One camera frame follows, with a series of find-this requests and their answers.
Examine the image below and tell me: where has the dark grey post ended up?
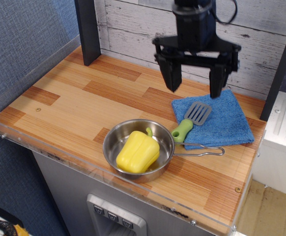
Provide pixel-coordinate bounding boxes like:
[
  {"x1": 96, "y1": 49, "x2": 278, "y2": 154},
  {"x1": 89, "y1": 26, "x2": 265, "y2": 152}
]
[
  {"x1": 74, "y1": 0, "x2": 101, "y2": 66},
  {"x1": 260, "y1": 45, "x2": 286, "y2": 121}
]

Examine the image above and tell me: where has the dark grey right post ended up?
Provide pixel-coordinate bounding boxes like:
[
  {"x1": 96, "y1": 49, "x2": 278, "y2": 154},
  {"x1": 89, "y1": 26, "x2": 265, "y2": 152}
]
[{"x1": 260, "y1": 45, "x2": 286, "y2": 121}]

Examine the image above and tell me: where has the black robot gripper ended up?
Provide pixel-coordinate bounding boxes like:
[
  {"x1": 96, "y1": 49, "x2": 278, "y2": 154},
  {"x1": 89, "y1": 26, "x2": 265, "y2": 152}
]
[{"x1": 153, "y1": 0, "x2": 241, "y2": 98}]

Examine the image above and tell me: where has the white toy sink unit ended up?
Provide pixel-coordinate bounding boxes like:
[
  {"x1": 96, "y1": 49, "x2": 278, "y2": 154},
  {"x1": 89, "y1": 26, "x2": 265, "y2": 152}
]
[{"x1": 252, "y1": 91, "x2": 286, "y2": 194}]

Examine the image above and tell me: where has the grey toy fridge cabinet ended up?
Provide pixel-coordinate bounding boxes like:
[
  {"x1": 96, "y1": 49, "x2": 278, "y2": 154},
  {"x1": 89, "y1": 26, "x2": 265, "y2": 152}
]
[{"x1": 34, "y1": 152, "x2": 211, "y2": 236}]

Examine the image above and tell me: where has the dark grey left post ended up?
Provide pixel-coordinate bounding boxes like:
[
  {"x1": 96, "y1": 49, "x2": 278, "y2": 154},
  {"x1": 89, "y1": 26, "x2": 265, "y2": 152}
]
[{"x1": 74, "y1": 0, "x2": 101, "y2": 66}]

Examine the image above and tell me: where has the silver dispenser button panel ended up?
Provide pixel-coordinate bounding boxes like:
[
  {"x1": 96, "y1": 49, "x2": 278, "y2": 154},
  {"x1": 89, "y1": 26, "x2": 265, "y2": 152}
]
[{"x1": 86, "y1": 194, "x2": 147, "y2": 236}]

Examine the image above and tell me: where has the blue folded cloth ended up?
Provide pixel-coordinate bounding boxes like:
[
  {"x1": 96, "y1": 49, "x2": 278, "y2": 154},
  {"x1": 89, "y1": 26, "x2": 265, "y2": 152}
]
[{"x1": 172, "y1": 89, "x2": 255, "y2": 147}]

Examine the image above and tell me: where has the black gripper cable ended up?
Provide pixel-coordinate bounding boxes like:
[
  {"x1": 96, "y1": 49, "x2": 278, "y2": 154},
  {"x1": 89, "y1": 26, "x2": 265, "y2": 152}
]
[{"x1": 213, "y1": 0, "x2": 238, "y2": 25}]

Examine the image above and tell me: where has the silver steel pan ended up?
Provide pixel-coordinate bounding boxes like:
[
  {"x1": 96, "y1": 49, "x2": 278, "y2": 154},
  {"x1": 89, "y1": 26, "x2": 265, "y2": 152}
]
[{"x1": 102, "y1": 118, "x2": 225, "y2": 183}]

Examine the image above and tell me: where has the yellow toy capsicum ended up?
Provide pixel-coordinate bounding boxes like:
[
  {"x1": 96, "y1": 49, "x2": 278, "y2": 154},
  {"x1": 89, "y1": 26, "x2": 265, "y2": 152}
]
[{"x1": 116, "y1": 127, "x2": 160, "y2": 174}]

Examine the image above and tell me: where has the grey spatula with green handle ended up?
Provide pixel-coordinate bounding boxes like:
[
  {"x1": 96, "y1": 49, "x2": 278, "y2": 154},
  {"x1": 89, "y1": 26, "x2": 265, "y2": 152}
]
[{"x1": 172, "y1": 101, "x2": 212, "y2": 143}]

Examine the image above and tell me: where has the clear acrylic table guard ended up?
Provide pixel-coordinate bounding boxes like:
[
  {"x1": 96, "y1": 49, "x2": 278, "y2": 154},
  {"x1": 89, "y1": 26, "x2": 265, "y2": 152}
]
[{"x1": 0, "y1": 32, "x2": 265, "y2": 233}]

